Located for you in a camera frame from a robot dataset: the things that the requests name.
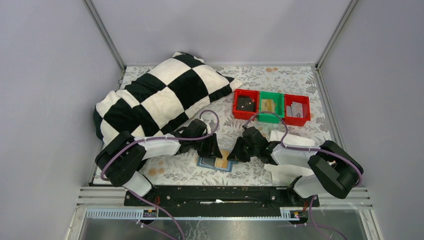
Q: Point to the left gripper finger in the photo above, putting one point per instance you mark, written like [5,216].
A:
[205,150]
[213,150]

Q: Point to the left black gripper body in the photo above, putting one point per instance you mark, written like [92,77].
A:
[195,143]

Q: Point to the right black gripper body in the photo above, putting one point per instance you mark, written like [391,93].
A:
[250,151]

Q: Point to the black credit card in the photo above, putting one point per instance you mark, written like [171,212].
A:
[208,161]

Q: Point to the blue card holder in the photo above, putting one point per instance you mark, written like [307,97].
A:
[229,169]

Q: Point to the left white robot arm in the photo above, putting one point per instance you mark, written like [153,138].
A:
[122,159]

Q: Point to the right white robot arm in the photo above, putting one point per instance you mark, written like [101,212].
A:
[334,171]

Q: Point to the black cards in bin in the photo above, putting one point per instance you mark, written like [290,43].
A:
[246,104]

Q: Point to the gold cards in bin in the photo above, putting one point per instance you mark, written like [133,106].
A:
[268,105]

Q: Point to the white cards in bin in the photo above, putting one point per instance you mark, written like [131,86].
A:
[295,110]

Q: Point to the floral table cloth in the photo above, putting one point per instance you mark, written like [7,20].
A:
[293,80]

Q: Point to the left red plastic bin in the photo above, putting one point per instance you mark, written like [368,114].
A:
[241,115]

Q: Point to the red plastic bin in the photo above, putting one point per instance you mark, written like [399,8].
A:
[241,115]
[300,122]

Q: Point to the white folded towel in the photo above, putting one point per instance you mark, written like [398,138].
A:
[283,175]

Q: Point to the black white checkered pillow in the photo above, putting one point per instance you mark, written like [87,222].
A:
[162,99]

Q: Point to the green plastic bin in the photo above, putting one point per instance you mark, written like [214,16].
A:
[280,111]

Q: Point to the right red plastic bin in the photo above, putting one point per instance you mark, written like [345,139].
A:
[300,122]

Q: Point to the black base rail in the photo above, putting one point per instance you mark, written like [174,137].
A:
[226,201]

